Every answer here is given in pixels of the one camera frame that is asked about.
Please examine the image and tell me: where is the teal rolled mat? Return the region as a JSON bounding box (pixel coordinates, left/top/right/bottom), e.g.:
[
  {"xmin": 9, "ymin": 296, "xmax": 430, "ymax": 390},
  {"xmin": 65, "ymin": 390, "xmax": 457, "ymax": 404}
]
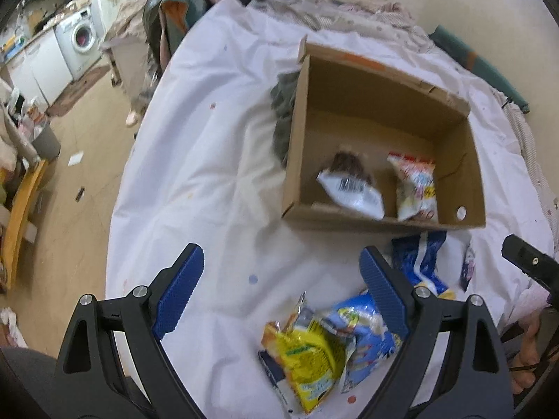
[{"xmin": 429, "ymin": 25, "xmax": 532, "ymax": 113}]

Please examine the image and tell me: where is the brown cardboard box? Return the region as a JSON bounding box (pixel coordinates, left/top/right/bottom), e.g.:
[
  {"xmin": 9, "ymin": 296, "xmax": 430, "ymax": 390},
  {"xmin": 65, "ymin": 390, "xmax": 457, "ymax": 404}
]
[{"xmin": 281, "ymin": 37, "xmax": 487, "ymax": 230}]

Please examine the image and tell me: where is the floral blanket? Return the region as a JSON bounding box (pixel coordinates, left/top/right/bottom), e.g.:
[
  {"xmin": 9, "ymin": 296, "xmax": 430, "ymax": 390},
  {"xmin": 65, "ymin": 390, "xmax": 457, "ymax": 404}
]
[{"xmin": 249, "ymin": 0, "xmax": 435, "ymax": 53}]

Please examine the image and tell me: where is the dark grey cloth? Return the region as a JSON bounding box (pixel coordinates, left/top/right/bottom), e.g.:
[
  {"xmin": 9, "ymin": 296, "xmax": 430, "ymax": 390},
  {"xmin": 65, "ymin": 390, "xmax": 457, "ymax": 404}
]
[{"xmin": 269, "ymin": 71, "xmax": 303, "ymax": 169}]

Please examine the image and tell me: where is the grey bin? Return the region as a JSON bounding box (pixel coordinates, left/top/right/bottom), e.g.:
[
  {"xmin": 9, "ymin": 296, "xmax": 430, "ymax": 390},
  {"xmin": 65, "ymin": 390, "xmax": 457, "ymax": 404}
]
[{"xmin": 32, "ymin": 123, "xmax": 61, "ymax": 161}]

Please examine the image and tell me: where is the clear orange sausage packet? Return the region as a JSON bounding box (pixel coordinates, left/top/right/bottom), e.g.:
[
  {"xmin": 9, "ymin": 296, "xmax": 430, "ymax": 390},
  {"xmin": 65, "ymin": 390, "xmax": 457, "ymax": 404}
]
[{"xmin": 286, "ymin": 290, "xmax": 316, "ymax": 335}]

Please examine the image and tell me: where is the brown white snack packet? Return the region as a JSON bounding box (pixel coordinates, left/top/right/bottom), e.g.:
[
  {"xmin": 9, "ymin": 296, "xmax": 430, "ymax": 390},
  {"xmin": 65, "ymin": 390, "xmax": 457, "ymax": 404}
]
[{"xmin": 316, "ymin": 150, "xmax": 385, "ymax": 221}]

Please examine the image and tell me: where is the yellow snack packet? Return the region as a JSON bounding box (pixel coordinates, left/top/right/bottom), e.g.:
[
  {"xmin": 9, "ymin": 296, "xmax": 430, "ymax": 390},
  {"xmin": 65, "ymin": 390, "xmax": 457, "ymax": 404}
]
[{"xmin": 261, "ymin": 318, "xmax": 356, "ymax": 415}]

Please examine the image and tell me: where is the small white snack packet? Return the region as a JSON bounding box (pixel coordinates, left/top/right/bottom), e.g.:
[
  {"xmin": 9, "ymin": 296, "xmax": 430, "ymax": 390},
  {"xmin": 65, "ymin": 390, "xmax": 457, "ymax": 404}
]
[{"xmin": 458, "ymin": 244, "xmax": 478, "ymax": 292}]

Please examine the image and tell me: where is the dark blue snack packet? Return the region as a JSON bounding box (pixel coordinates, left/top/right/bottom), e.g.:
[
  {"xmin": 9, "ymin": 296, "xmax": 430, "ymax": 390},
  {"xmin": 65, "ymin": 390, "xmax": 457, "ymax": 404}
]
[{"xmin": 391, "ymin": 230, "xmax": 450, "ymax": 298}]

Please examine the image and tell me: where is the white bedsheet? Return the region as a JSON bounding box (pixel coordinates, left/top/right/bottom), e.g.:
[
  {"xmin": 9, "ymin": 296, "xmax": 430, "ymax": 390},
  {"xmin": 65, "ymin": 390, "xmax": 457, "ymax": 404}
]
[{"xmin": 105, "ymin": 0, "xmax": 559, "ymax": 419}]

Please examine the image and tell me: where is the white red orange snack packet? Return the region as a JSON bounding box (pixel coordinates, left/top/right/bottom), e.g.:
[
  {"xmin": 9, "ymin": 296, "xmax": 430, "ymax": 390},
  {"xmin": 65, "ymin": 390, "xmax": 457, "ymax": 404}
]
[{"xmin": 387, "ymin": 151, "xmax": 439, "ymax": 222}]

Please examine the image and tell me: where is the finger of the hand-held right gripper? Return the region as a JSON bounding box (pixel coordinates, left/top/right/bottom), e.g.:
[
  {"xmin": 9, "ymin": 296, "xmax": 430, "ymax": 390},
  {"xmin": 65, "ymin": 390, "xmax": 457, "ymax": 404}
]
[{"xmin": 501, "ymin": 234, "xmax": 559, "ymax": 292}]

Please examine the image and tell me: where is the light blue snack packet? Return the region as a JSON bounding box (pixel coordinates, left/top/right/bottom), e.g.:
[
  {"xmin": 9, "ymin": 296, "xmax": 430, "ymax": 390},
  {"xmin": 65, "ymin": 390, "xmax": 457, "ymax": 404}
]
[{"xmin": 322, "ymin": 290, "xmax": 405, "ymax": 392}]

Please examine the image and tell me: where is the dark navy snack packet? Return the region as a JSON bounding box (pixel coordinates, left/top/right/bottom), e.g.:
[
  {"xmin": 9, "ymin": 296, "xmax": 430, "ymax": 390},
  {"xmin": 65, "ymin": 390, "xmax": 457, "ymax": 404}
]
[{"xmin": 257, "ymin": 348, "xmax": 292, "ymax": 415}]

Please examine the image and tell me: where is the teal orange cloth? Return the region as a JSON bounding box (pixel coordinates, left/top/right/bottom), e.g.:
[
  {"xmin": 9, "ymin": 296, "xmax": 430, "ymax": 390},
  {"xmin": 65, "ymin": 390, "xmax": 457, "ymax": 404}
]
[{"xmin": 158, "ymin": 0, "xmax": 215, "ymax": 64}]

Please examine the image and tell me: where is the person's right hand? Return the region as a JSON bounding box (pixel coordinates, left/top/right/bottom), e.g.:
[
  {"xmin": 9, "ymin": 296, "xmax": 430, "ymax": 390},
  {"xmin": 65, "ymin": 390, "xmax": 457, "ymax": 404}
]
[{"xmin": 510, "ymin": 314, "xmax": 546, "ymax": 396}]

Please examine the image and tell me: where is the white cabinet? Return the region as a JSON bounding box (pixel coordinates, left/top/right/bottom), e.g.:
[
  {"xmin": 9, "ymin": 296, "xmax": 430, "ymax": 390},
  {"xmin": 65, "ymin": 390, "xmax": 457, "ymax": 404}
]
[{"xmin": 6, "ymin": 30, "xmax": 74, "ymax": 106}]

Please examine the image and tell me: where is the patterned rug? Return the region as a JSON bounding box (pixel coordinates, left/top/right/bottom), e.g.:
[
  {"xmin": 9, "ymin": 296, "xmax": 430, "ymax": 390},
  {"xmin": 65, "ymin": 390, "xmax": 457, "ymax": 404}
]
[{"xmin": 45, "ymin": 65, "xmax": 111, "ymax": 117}]

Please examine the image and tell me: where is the yellow wooden chair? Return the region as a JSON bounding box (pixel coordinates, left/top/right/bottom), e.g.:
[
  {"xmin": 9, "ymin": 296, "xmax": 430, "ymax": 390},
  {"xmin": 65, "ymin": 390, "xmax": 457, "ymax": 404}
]
[{"xmin": 0, "ymin": 158, "xmax": 50, "ymax": 289}]

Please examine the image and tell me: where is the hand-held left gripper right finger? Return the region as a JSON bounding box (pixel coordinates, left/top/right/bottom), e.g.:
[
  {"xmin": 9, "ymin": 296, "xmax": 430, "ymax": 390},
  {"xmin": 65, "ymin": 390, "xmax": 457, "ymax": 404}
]
[{"xmin": 358, "ymin": 245, "xmax": 514, "ymax": 419}]

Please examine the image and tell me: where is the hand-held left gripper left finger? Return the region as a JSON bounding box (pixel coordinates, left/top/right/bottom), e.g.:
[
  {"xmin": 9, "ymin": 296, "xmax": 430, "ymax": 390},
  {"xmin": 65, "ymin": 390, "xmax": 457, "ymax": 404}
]
[{"xmin": 52, "ymin": 243, "xmax": 206, "ymax": 419}]

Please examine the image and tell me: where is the white washing machine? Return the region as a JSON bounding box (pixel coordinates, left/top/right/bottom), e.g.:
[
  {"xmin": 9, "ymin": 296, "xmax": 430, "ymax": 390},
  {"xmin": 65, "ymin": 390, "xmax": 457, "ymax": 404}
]
[{"xmin": 55, "ymin": 6, "xmax": 100, "ymax": 82}]

